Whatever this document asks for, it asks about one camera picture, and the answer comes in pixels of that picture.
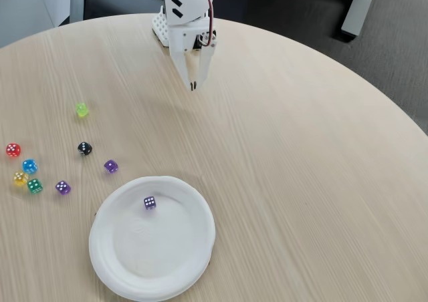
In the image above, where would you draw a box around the red black servo cable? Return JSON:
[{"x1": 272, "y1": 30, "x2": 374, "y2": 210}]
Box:
[{"x1": 199, "y1": 0, "x2": 215, "y2": 47}]

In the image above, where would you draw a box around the black upholstered chair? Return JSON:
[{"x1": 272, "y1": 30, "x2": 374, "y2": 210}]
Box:
[{"x1": 83, "y1": 0, "x2": 165, "y2": 21}]

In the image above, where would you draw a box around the yellow translucent die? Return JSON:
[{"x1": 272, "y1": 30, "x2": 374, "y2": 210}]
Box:
[{"x1": 13, "y1": 170, "x2": 29, "y2": 187}]

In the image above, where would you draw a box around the white partition panel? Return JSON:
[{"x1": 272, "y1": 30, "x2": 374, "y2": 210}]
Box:
[{"x1": 0, "y1": 0, "x2": 84, "y2": 48}]

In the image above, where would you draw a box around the blue translucent die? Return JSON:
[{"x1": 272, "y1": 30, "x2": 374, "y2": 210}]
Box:
[{"x1": 21, "y1": 158, "x2": 38, "y2": 174}]

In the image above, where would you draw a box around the white paper plate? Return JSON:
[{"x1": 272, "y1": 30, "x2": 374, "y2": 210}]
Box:
[{"x1": 88, "y1": 176, "x2": 217, "y2": 301}]

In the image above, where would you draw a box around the grey desk leg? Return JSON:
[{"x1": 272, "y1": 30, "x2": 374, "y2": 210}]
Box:
[{"x1": 340, "y1": 0, "x2": 379, "y2": 37}]

